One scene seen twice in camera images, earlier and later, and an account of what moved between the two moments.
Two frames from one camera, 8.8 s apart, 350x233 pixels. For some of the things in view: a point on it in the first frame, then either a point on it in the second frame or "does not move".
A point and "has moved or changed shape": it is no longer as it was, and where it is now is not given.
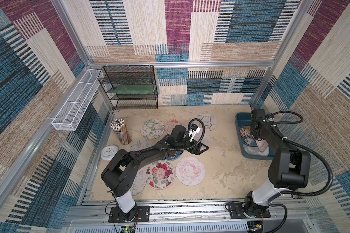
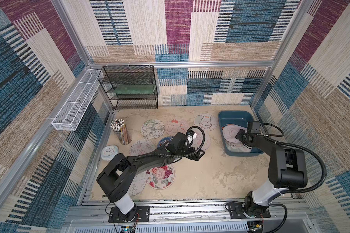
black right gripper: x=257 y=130 → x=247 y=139
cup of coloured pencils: x=118 y=126 does not move
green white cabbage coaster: x=152 y=129 does not move
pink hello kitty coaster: x=190 y=171 → x=230 y=131
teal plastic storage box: x=243 y=119 has moved or changed shape
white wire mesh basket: x=66 y=117 does not move
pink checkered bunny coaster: x=171 y=123 does not move
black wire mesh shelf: x=130 y=86 does not move
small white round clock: x=108 y=152 does not move
